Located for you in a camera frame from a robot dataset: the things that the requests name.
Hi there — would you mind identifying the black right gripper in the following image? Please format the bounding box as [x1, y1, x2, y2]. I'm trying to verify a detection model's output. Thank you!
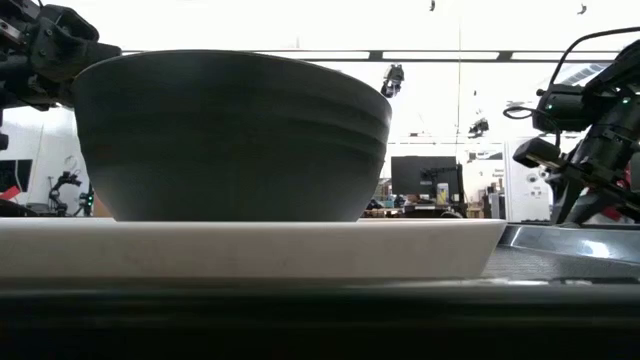
[512, 89, 640, 225]

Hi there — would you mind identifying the black bowl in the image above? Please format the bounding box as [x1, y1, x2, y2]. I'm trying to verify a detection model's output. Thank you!
[71, 48, 394, 223]

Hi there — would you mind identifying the white round plate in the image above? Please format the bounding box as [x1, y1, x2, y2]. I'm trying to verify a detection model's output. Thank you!
[0, 216, 508, 280]

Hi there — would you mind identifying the black serving tray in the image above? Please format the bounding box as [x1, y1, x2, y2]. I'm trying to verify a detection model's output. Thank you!
[0, 222, 640, 360]

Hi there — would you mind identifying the white pillar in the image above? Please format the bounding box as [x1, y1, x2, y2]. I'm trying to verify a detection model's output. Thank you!
[503, 139, 554, 222]

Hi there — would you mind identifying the hanging black ceiling device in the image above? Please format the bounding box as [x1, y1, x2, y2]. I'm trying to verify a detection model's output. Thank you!
[468, 117, 490, 139]

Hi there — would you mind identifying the cluttered background desk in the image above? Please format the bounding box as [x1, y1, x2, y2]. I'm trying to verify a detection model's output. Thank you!
[362, 197, 504, 220]

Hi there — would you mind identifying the black computer monitor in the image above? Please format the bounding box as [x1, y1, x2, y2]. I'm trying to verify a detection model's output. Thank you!
[390, 155, 459, 197]

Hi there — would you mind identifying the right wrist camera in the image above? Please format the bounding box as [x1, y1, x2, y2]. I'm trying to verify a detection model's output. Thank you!
[532, 83, 597, 134]

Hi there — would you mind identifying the dark wall screen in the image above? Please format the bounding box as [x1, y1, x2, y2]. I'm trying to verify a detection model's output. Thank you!
[0, 158, 34, 194]

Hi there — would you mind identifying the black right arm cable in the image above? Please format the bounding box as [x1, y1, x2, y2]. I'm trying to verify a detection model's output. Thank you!
[548, 25, 640, 91]

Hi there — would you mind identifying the hanging overhead camera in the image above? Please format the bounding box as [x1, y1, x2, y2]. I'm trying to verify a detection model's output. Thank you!
[380, 63, 405, 99]

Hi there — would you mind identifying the black overhead frame bar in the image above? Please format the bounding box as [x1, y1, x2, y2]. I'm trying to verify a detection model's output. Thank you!
[119, 48, 619, 63]

